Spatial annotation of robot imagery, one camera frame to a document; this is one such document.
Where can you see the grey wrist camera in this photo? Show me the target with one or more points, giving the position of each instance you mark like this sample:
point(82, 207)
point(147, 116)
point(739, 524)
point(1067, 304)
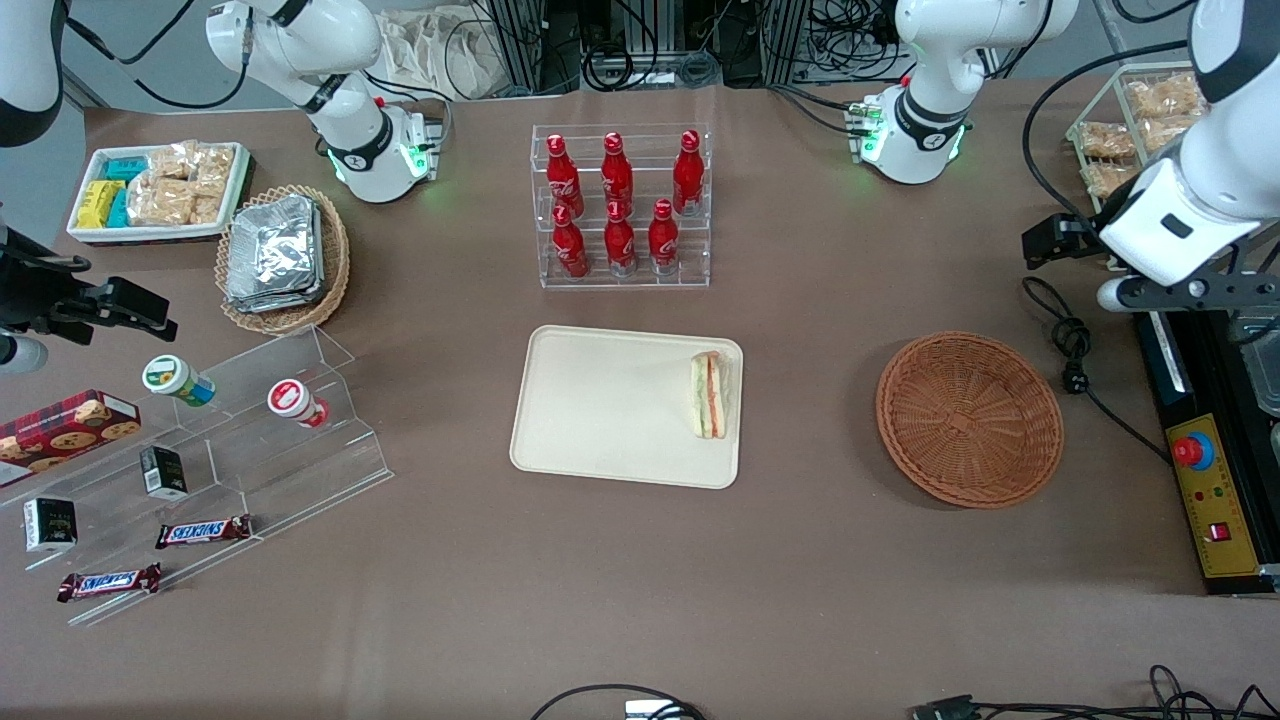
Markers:
point(1114, 296)
point(20, 354)

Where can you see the Snickers bar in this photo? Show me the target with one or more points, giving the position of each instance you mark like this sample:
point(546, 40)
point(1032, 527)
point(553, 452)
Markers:
point(203, 531)
point(108, 582)

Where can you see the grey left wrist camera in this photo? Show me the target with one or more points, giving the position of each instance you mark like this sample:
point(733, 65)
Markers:
point(1114, 296)

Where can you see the black yellow emergency-stop box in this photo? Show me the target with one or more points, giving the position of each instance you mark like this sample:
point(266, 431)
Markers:
point(1215, 500)

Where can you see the small grey device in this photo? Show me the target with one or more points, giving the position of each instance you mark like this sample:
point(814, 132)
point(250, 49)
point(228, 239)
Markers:
point(647, 710)

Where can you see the brown round wicker basket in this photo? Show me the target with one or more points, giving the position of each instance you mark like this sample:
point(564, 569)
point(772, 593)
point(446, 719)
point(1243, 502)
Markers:
point(970, 420)

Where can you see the yellow snack packet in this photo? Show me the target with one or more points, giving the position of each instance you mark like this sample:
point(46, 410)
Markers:
point(95, 205)

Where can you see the clear plastic container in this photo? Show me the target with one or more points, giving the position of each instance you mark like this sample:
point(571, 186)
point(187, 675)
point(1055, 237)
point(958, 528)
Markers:
point(1262, 370)

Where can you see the clear acrylic bottle rack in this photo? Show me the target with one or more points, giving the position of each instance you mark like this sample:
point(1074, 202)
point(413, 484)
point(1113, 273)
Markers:
point(640, 280)

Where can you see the red-lid yogurt cup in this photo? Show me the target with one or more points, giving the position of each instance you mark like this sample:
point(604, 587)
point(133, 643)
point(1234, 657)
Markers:
point(290, 399)

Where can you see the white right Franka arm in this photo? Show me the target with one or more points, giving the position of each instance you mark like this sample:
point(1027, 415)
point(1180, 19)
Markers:
point(300, 40)

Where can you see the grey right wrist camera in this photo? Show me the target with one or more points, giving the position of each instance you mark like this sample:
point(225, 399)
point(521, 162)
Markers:
point(20, 354)

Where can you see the silver foil pouch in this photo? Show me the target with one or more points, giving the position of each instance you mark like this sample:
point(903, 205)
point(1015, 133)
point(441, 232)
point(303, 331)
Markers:
point(275, 304)
point(273, 245)

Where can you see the clear bag of crackers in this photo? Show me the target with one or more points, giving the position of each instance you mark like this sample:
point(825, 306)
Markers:
point(1165, 98)
point(160, 202)
point(1168, 135)
point(214, 168)
point(172, 160)
point(206, 210)
point(1110, 180)
point(1105, 140)

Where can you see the small black box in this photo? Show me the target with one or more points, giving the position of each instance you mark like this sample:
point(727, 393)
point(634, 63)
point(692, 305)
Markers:
point(50, 525)
point(163, 472)

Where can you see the white rectangular snack tray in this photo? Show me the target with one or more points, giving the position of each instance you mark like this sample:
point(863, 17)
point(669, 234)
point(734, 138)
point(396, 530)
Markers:
point(235, 190)

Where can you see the beige fabric bag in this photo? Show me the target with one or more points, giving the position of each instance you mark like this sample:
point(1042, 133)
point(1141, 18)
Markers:
point(440, 55)

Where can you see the clear acrylic stepped shelf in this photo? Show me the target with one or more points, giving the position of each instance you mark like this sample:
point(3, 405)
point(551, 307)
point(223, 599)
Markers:
point(270, 470)

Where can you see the triangular sandwich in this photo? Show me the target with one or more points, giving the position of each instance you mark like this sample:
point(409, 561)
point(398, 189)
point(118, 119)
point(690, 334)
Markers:
point(710, 395)

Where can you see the light oval wicker basket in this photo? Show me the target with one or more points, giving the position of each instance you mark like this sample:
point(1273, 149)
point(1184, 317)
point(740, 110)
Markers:
point(335, 260)

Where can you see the cream plastic tray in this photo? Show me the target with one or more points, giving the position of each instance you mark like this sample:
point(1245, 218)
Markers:
point(600, 405)

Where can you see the black wrist mount bracket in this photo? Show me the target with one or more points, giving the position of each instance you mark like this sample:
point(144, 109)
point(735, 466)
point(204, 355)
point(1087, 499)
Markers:
point(1200, 292)

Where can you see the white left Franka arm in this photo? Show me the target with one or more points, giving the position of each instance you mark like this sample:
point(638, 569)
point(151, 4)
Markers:
point(935, 100)

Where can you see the teal snack packet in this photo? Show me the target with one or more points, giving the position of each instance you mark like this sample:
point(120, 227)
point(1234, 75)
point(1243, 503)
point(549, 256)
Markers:
point(119, 208)
point(125, 169)

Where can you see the green-lid yogurt cup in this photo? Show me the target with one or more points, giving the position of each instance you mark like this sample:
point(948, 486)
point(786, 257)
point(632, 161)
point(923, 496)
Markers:
point(170, 376)

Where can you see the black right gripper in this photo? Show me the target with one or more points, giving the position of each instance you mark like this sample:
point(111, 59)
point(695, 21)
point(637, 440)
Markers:
point(40, 296)

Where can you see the red cola bottle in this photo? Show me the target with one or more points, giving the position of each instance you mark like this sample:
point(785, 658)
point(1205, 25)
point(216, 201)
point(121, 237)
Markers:
point(617, 175)
point(570, 248)
point(663, 242)
point(688, 178)
point(563, 180)
point(620, 245)

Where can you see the red tartan cookie box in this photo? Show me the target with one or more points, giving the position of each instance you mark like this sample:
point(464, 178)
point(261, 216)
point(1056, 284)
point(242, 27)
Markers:
point(60, 435)

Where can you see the aluminium frame post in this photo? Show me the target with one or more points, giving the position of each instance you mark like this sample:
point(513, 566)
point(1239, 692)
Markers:
point(785, 40)
point(518, 45)

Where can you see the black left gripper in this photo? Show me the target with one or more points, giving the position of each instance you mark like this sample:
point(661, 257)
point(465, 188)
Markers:
point(1068, 240)

